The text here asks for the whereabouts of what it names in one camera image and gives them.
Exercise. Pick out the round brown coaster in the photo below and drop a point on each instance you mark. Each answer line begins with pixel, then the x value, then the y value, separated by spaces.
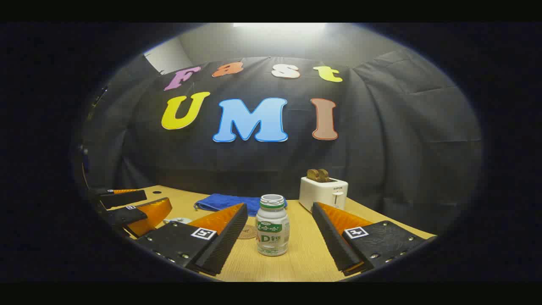
pixel 249 232

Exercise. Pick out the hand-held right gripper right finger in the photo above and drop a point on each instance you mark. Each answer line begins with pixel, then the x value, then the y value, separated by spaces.
pixel 330 237

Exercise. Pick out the black backdrop cloth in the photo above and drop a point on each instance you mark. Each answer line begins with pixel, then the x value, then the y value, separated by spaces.
pixel 381 148

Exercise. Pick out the white water bottle green label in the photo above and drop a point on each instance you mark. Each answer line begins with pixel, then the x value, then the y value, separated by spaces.
pixel 272 233

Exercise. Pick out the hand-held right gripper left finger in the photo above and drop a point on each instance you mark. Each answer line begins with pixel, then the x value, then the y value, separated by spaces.
pixel 228 241

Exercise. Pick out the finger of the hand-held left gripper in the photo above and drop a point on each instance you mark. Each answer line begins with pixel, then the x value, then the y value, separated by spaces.
pixel 127 216
pixel 125 198

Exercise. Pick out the blue towel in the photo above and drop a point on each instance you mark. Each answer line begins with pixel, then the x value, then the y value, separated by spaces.
pixel 220 202

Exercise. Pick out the white toaster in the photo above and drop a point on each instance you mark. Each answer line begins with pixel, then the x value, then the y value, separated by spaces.
pixel 322 195

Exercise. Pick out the brown toast slice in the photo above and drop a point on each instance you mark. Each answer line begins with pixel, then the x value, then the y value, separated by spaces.
pixel 325 175
pixel 312 175

